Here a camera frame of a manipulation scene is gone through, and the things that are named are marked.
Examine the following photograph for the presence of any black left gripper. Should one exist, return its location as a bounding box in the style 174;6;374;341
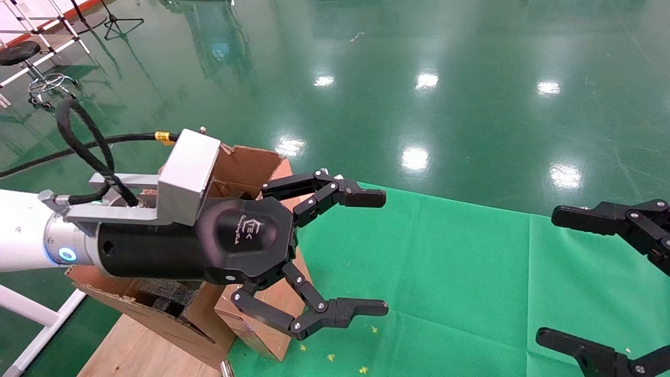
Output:
97;169;389;341

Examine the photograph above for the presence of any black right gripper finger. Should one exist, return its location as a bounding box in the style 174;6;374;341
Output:
552;199;670;275
537;327;670;377

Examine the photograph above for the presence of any large open cardboard carton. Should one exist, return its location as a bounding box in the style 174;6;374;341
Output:
65;144;294;370

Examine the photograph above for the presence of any green cloth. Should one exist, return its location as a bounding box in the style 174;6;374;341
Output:
228;181;670;377

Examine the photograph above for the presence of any black foam block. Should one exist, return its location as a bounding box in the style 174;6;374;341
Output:
136;280;206;318

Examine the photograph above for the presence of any black tripod stand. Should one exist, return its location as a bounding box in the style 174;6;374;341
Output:
99;0;144;41

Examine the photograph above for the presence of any black round base stand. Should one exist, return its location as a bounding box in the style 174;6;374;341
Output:
68;0;108;34

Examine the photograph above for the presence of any black round stool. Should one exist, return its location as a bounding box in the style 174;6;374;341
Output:
0;41;82;110

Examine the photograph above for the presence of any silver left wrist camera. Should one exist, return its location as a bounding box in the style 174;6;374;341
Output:
38;127;221;227

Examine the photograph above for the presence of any black braided camera cable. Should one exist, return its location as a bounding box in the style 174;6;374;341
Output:
0;98;181;207

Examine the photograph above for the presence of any white table leg frame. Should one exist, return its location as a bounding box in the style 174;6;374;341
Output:
0;285;87;377

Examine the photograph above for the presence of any white metal frame table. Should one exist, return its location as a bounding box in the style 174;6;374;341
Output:
0;0;92;108

